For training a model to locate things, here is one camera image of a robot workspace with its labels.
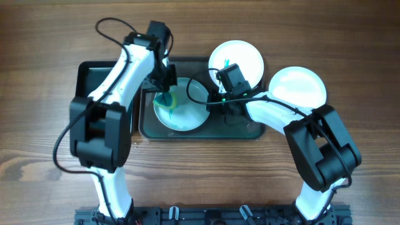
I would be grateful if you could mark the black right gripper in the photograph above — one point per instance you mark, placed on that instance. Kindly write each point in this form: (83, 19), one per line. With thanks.
(227, 110)

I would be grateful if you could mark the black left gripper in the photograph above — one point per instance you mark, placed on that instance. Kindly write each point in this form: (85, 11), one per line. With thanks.
(160, 84)

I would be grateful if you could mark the green yellow sponge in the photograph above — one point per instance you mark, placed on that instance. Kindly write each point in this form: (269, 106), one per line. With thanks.
(165, 100)

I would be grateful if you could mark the light blue plate stained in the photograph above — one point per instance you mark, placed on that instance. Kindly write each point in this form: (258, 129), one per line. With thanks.
(187, 115)

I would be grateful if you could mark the white plate top stained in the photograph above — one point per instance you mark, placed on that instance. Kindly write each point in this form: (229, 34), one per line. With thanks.
(245, 55)

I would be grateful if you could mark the white plate stained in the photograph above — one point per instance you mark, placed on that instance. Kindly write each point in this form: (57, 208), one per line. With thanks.
(245, 55)
(299, 86)

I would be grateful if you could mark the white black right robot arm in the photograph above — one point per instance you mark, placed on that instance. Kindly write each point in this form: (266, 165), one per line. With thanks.
(295, 105)

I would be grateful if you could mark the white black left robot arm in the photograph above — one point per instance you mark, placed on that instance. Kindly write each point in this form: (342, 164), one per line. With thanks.
(101, 122)

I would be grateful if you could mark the dark grey serving tray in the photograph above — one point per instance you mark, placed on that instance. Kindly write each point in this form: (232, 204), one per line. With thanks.
(216, 125)

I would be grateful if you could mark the black water tray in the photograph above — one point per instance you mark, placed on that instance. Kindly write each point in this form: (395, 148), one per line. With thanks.
(91, 74)

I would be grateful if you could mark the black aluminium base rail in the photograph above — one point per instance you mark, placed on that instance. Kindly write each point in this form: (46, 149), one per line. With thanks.
(277, 214)

